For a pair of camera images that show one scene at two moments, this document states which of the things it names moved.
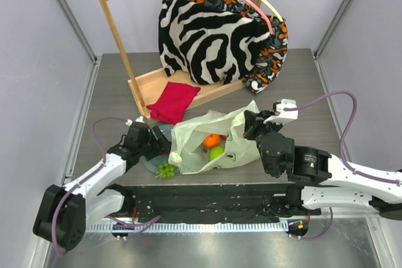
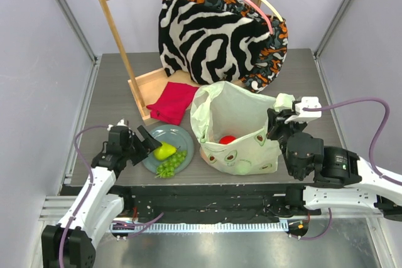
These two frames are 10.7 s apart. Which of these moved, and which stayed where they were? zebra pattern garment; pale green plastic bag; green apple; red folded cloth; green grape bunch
Moved: pale green plastic bag; green apple
Stayed: red folded cloth; green grape bunch; zebra pattern garment
